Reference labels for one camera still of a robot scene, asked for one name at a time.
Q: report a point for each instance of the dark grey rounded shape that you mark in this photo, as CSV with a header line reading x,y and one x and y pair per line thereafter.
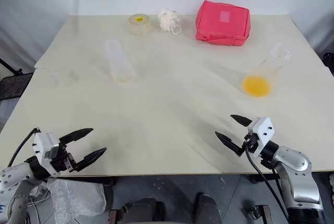
x,y
142,211
207,208

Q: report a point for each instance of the clear flask with orange liquid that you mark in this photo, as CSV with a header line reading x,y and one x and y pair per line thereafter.
x,y
257,85

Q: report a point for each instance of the black chair base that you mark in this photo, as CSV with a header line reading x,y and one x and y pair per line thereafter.
x,y
328,63

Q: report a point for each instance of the red fabric pouch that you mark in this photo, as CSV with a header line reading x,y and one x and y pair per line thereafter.
x,y
221,28

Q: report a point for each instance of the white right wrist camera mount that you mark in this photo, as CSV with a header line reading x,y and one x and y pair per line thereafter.
x,y
263,130

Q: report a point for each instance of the clear tape roll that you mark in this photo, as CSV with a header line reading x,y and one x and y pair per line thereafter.
x,y
139,26

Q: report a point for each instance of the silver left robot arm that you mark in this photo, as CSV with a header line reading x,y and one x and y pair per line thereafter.
x,y
10,179

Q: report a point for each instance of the white sneaker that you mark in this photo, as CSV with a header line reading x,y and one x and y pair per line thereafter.
x,y
332,186

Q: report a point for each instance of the white mesh bath pouf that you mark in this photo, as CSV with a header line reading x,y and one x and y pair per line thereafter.
x,y
167,19

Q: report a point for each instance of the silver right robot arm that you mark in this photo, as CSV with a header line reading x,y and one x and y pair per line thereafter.
x,y
297,164

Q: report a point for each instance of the clear crumpled plastic bag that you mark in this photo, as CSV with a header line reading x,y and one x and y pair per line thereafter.
x,y
75,198

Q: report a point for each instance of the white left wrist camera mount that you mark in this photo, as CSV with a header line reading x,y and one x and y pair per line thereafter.
x,y
43,145

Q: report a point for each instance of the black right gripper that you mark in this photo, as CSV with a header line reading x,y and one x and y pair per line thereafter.
x,y
251,141

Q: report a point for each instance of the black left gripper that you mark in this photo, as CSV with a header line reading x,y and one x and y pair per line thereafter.
x,y
61,162

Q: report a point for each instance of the metal table frame bracket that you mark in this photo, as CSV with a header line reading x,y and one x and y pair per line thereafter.
x,y
258,212
118,214

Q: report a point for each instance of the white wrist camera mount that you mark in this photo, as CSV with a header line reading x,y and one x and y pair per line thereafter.
x,y
263,130
43,145

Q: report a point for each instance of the dark mesh panel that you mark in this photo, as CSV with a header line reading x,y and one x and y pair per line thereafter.
x,y
13,85

